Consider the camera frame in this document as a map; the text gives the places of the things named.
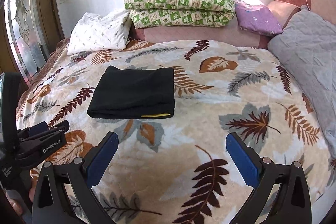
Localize purple pillow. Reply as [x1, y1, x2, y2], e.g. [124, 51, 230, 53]
[235, 3, 282, 37]

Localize pink bed sheet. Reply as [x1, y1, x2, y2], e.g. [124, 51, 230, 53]
[129, 18, 271, 49]

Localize leaf-patterned plush blanket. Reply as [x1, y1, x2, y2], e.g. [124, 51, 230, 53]
[17, 40, 335, 223]

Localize white pillow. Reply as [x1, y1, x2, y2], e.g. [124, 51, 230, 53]
[67, 10, 131, 56]

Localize person's left hand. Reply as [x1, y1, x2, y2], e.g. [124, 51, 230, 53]
[6, 178, 34, 217]

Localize grey quilted blanket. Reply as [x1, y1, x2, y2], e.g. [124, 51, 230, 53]
[268, 6, 335, 157]

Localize pink headboard cushion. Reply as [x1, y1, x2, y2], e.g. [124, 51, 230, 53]
[267, 0, 335, 28]

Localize black pants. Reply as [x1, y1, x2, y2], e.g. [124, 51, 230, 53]
[87, 66, 175, 119]

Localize wooden stained-glass door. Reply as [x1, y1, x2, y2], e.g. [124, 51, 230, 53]
[1, 0, 64, 88]

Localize green checkered folded quilt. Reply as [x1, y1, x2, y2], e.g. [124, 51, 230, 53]
[124, 0, 235, 29]

